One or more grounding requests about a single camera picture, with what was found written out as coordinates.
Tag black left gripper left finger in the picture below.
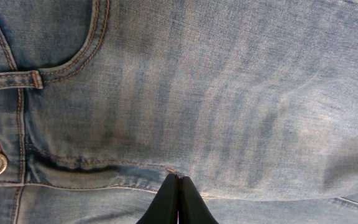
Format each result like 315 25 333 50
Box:
137 174 179 224

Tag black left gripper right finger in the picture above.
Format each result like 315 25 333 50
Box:
178 177 218 224

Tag blue denim jeans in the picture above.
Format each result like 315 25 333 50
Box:
0 0 358 223

